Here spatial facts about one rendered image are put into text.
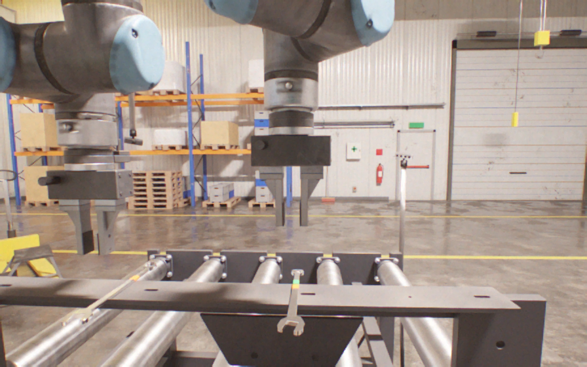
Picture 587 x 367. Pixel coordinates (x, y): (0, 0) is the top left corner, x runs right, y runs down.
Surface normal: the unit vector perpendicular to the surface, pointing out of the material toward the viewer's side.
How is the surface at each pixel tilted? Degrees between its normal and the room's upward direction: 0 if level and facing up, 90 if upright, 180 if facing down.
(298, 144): 90
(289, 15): 150
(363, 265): 90
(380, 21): 90
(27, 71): 125
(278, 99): 91
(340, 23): 136
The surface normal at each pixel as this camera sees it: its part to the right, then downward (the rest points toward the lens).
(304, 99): 0.51, 0.08
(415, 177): -0.06, 0.10
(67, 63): -0.06, 0.51
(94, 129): 0.74, 0.06
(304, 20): 0.32, 0.90
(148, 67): 1.00, 0.08
